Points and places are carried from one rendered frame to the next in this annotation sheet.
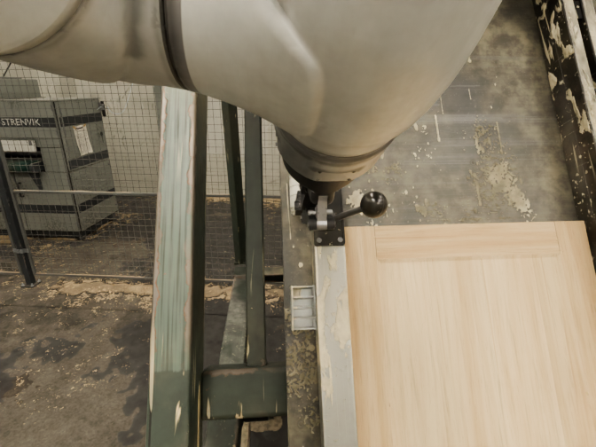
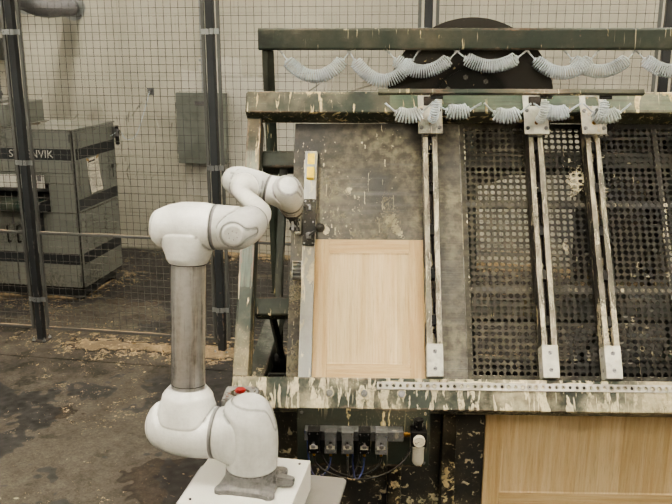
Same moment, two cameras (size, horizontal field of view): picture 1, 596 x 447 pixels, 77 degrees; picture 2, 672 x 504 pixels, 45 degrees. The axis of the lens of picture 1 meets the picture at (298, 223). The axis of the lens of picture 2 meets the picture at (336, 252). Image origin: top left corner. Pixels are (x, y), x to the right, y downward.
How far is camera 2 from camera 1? 2.67 m
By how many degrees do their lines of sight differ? 8
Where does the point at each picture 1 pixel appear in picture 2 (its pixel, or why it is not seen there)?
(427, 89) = (293, 205)
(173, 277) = (247, 254)
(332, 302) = (307, 267)
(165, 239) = not seen: hidden behind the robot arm
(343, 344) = (310, 282)
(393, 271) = (335, 257)
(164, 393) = (243, 294)
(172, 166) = not seen: hidden behind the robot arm
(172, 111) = not seen: hidden behind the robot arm
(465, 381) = (359, 300)
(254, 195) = (281, 226)
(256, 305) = (279, 273)
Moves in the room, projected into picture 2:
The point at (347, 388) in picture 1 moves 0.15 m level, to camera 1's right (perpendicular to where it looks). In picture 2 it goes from (310, 297) to (348, 298)
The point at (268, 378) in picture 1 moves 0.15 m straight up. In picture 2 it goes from (282, 300) to (281, 264)
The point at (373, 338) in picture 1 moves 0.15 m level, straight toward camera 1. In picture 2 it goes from (324, 282) to (310, 293)
